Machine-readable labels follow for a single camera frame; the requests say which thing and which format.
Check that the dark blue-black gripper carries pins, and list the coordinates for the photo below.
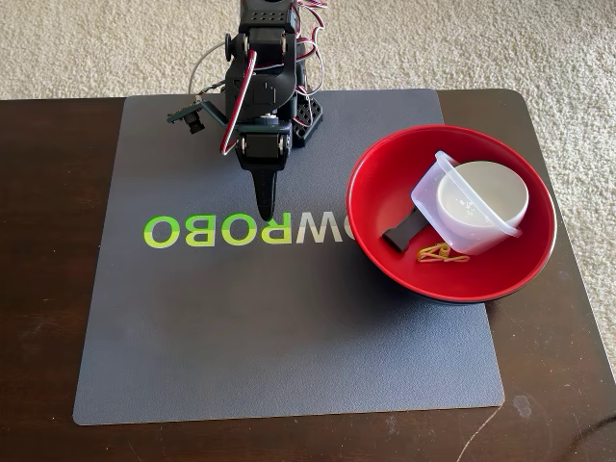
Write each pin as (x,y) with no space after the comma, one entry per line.
(262,147)

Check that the black bow-tie shaped block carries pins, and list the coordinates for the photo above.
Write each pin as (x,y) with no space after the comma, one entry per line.
(397,236)

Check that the clear plastic container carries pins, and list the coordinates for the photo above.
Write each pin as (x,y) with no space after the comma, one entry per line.
(428,197)

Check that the small white bowl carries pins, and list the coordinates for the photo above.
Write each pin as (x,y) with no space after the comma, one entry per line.
(495,187)

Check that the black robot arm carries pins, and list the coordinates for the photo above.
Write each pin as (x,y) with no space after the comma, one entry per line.
(269,96)

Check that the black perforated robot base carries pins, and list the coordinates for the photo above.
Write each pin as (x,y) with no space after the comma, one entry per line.
(308,120)

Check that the red bowl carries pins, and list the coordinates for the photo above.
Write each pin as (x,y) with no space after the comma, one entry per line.
(385,178)

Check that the grey mat with ROBO print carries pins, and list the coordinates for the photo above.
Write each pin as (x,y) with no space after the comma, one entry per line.
(289,337)

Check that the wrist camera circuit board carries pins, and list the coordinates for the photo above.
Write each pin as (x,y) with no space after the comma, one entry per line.
(190,120)

